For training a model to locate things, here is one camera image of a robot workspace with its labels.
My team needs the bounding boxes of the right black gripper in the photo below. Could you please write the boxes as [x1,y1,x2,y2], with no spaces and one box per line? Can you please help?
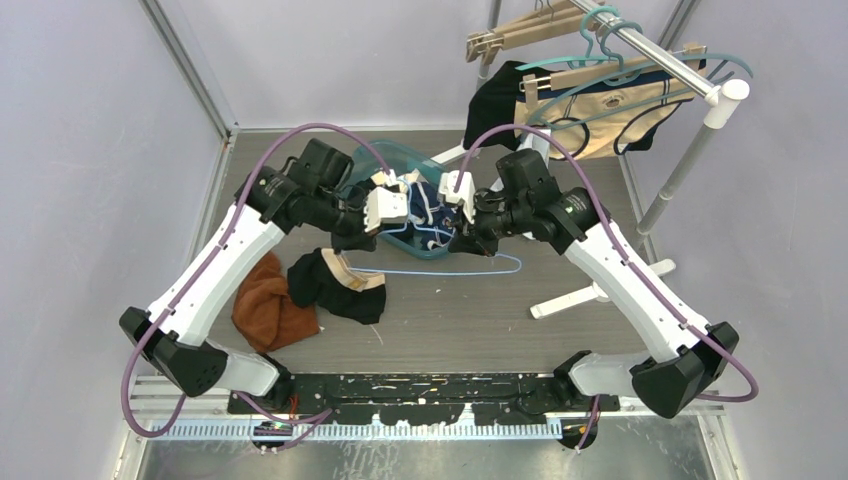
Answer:
[449,191,531,257]

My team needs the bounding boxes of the light blue wire hanger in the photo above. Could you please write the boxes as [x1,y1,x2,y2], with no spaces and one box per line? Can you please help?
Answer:
[351,222,524,277]

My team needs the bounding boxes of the black underwear beige waistband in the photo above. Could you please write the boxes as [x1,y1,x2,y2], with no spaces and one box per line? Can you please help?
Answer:
[286,248,387,325]

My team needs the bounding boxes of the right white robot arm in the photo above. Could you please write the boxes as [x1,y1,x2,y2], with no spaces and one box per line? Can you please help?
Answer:
[438,149,739,419]

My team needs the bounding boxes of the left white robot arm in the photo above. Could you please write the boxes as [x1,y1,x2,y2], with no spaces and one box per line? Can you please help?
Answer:
[119,139,407,413]

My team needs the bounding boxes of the white black underwear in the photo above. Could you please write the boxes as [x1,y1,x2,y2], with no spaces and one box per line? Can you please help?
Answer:
[518,133,551,165]

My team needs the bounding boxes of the beige underwear navy trim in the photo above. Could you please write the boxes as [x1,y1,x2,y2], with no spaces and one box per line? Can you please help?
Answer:
[514,71,695,160]

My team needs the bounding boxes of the teal plastic hanger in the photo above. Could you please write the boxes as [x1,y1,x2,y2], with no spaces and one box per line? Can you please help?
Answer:
[516,6,619,72]

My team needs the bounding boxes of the teal plastic basket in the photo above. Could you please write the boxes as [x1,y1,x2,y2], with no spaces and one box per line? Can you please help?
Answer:
[343,140,448,260]

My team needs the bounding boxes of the brown towel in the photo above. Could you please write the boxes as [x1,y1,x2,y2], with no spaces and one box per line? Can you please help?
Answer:
[231,252,320,354]

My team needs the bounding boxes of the wooden hangers at back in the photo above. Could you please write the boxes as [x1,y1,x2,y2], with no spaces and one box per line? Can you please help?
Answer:
[465,1,599,65]

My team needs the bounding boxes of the white clothes rack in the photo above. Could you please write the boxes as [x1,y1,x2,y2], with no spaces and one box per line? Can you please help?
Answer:
[429,0,751,321]

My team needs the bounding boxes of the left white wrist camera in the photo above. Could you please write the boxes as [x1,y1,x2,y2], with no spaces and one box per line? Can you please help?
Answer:
[364,172,410,234]

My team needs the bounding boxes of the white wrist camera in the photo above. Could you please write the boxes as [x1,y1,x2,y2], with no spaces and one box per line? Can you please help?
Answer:
[437,170,476,224]
[364,172,410,234]

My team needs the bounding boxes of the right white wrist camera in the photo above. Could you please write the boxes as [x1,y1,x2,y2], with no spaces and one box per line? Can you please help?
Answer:
[437,170,476,224]

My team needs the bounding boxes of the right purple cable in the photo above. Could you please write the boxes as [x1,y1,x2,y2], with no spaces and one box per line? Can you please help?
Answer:
[453,123,761,404]

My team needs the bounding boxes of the purple cable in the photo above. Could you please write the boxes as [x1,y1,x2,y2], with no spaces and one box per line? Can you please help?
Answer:
[120,122,399,439]
[453,123,761,404]

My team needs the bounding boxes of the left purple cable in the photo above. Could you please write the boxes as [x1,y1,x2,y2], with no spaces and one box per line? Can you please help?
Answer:
[120,122,399,439]

